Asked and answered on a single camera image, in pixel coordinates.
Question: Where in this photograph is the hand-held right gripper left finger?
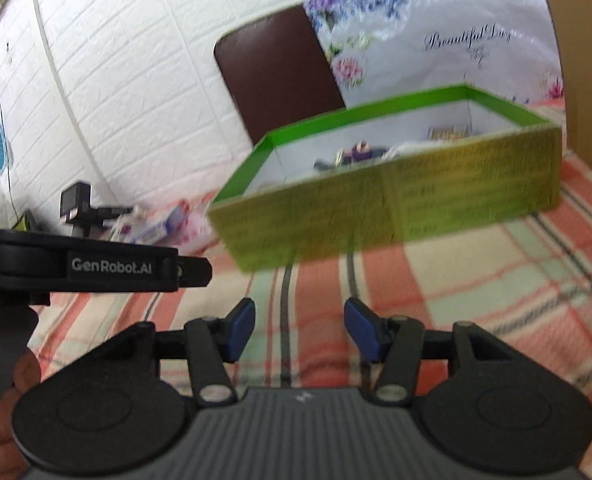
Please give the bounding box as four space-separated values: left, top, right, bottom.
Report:
83 298 257 408

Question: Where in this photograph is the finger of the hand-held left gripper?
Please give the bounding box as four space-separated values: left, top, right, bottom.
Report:
177 256 213 288

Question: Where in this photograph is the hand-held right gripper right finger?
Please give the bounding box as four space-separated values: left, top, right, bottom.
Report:
344 298 524 407

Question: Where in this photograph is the green cardboard box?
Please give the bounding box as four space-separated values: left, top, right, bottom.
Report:
207 84 564 275

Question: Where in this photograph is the purple plush keychain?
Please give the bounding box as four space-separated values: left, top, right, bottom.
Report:
315 141 391 171

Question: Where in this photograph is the pink packet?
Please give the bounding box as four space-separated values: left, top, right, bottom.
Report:
182 202 213 247

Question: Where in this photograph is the blue and white box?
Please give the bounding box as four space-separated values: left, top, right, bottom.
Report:
135 206 187 242

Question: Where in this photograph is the idle black and grey gripper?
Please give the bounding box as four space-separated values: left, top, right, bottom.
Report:
58 181 138 237

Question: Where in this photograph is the plaid tablecloth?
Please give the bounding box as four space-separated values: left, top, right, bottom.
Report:
23 97 592 461

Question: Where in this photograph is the brown chair back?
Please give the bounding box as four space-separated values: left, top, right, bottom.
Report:
214 4 347 147

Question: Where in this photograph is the floral plastic cover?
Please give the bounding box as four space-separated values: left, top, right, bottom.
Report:
303 0 566 111

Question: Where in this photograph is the brown cardboard panel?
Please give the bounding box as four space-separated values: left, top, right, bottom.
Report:
533 0 592 202

